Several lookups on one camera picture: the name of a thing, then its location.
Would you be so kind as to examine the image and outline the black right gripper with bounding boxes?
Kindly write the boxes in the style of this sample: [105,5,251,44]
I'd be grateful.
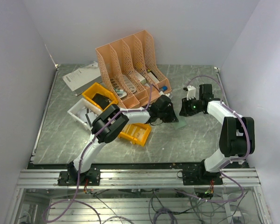
[179,96,203,117]

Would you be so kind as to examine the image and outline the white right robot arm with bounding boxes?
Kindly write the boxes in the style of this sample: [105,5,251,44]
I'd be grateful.
[179,84,255,185]

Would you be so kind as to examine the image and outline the white bin with cards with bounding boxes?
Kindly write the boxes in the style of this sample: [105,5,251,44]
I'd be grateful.
[67,98,102,130]

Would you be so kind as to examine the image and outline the blue capped bottle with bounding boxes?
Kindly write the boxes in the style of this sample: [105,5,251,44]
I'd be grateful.
[160,86,168,93]

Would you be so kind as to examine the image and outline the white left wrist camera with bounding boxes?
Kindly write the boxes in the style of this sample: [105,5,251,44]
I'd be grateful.
[165,93,173,99]

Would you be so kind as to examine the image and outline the aluminium frame rail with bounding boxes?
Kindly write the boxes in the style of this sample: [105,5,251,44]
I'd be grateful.
[16,168,261,189]

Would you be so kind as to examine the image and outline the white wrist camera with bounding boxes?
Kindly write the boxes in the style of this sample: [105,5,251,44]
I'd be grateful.
[165,93,173,99]
[183,85,196,100]

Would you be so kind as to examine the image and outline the yellow bin with black items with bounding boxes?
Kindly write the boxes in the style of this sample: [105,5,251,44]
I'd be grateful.
[82,82,119,111]

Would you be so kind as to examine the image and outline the white stapler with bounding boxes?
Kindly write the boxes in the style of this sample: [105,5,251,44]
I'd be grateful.
[115,89,127,99]

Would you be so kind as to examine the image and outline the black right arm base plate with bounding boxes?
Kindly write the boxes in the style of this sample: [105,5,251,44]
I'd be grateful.
[177,170,223,186]

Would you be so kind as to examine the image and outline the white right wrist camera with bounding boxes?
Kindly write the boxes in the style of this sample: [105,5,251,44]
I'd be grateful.
[183,85,196,100]

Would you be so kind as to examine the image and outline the yellow bin with cards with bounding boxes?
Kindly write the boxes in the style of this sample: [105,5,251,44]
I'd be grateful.
[118,123,152,147]

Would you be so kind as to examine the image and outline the peach plastic file organizer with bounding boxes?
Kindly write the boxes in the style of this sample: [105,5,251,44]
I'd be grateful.
[96,30,172,108]

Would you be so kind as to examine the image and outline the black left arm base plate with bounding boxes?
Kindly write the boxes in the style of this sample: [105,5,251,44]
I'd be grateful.
[57,169,101,186]

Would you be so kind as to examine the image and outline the white paper booklet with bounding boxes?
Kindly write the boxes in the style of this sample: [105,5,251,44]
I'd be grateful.
[62,62,102,96]

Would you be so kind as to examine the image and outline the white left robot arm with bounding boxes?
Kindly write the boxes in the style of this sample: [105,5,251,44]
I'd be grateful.
[68,95,178,185]

